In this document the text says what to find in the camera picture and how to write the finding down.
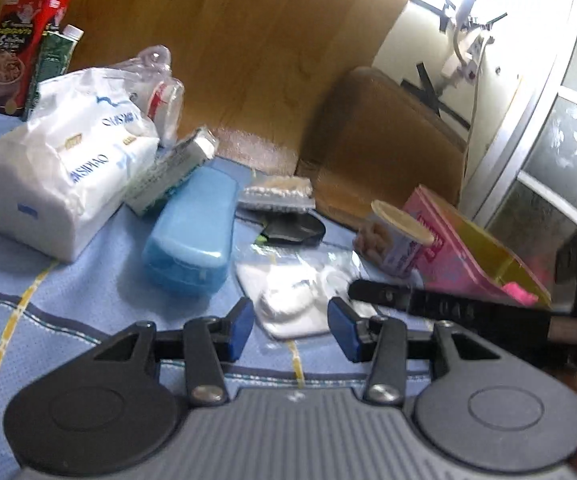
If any cotton swab box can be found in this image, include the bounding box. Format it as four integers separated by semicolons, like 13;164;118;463
237;176;317;212

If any blue plastic case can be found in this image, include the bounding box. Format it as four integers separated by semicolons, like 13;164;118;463
141;166;240;297

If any white face mask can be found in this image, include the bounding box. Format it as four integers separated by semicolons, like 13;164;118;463
234;249;371;342

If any red snack carton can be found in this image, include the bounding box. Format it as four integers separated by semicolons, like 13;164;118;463
0;0;75;117

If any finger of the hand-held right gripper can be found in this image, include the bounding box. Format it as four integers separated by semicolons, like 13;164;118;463
347;280;577;357

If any pink tin box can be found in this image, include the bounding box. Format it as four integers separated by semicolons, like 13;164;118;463
402;185;553;313

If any clear bag with cup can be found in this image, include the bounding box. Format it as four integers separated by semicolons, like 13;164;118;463
113;45;187;149

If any small green white box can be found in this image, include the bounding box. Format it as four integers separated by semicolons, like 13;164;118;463
123;127;219;217

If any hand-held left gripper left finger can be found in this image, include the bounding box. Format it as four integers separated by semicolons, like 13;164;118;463
88;297;255;408

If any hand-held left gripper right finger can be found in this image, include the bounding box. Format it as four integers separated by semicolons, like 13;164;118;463
327;296;506;407

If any white tissue pack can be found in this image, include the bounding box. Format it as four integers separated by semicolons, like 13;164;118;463
0;67;160;264

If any green drink carton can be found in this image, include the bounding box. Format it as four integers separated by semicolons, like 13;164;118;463
22;24;85;122

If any frosted glass sliding door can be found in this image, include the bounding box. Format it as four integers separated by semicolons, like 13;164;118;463
461;0;577;281

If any can with purple label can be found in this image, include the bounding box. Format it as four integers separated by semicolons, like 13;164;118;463
353;199;437;279

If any white power strip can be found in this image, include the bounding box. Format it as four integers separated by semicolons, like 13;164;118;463
438;30;495;92

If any black tape cross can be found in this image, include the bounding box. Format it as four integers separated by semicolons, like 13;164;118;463
401;0;509;131

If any black flat object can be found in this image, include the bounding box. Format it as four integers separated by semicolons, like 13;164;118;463
255;209;327;249

